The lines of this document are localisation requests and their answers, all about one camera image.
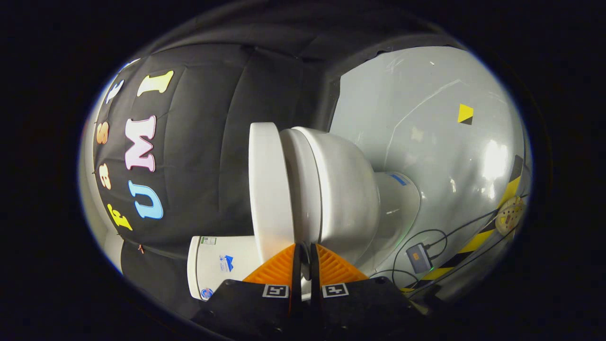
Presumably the black backdrop cloth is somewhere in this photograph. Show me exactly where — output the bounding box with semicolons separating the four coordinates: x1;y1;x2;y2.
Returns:
91;9;467;327

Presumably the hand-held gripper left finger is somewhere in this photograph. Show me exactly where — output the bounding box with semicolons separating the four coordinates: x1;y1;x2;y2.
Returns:
191;243;303;341

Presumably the grey power adapter box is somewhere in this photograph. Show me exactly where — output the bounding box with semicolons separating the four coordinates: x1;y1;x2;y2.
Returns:
406;242;433;274

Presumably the black cable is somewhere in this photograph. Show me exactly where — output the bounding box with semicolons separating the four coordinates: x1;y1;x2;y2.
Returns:
368;208;519;299

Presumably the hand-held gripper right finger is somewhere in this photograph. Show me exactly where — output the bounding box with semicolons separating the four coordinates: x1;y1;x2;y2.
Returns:
310;243;419;338

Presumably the round beige floor socket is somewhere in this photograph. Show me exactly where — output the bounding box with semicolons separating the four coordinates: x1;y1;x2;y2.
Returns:
495;196;525;237

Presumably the white toilet seat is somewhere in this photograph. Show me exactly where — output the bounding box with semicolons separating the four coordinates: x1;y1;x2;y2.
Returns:
279;128;323;247

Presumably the white toilet bowl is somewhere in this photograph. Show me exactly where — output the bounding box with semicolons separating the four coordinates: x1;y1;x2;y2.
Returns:
293;126;422;278

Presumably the yellow black hazard tape strip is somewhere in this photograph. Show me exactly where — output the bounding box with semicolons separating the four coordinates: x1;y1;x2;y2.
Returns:
399;154;524;293

